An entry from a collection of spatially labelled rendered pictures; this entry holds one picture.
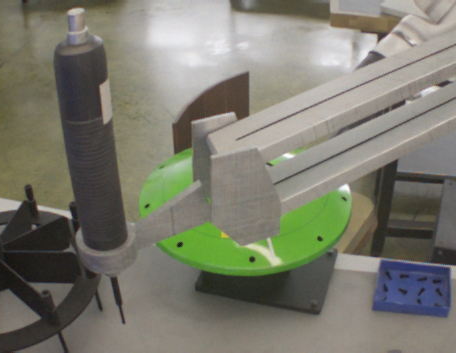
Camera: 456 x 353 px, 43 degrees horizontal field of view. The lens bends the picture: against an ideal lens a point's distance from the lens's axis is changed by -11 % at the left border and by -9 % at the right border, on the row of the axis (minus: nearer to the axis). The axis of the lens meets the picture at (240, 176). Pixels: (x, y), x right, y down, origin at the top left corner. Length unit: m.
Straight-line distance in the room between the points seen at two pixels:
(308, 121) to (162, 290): 0.57
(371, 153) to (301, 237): 0.34
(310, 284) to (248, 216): 0.51
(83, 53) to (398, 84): 0.24
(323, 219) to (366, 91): 0.41
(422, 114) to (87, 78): 0.29
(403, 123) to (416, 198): 2.25
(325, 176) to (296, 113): 0.06
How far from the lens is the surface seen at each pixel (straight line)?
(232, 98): 1.66
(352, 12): 1.93
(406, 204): 2.74
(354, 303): 0.98
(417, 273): 1.04
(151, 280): 1.01
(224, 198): 0.47
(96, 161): 0.44
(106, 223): 0.47
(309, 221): 0.86
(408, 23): 1.02
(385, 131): 0.54
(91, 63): 0.40
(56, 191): 2.86
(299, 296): 0.97
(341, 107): 0.48
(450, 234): 1.25
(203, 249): 0.83
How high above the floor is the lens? 1.62
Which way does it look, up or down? 35 degrees down
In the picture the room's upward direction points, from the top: straight up
